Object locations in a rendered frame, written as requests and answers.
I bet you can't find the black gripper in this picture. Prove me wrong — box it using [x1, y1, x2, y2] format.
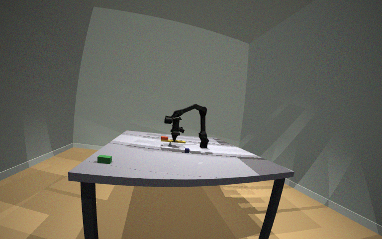
[170, 124, 180, 142]

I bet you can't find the green rectangular block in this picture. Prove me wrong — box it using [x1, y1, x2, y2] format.
[97, 155, 112, 164]

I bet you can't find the yellow bar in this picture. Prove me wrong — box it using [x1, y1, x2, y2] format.
[161, 136, 186, 144]

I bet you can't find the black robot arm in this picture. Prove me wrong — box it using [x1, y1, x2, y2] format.
[164, 104, 209, 148]

